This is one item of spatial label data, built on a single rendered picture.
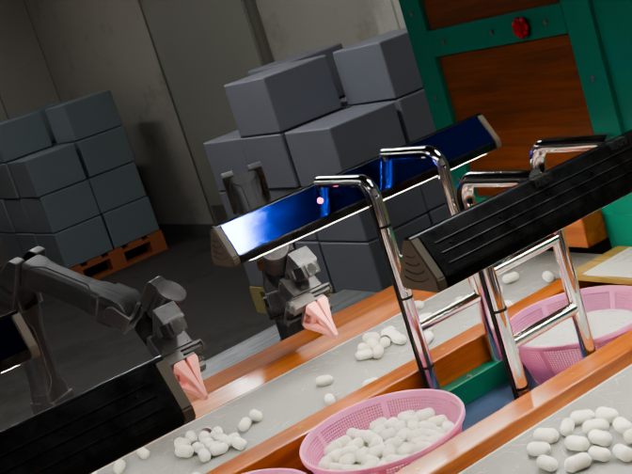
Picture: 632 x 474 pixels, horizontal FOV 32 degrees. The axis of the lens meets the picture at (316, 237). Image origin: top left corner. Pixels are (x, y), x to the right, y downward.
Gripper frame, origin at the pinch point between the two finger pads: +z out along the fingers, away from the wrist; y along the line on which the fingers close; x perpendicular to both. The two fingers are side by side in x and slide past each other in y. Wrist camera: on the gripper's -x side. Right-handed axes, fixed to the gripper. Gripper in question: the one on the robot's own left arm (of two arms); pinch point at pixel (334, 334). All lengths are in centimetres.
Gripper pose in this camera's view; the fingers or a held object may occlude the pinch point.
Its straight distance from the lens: 209.8
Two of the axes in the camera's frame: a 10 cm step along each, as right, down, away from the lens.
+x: -1.1, 6.8, 7.3
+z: 5.9, 6.3, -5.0
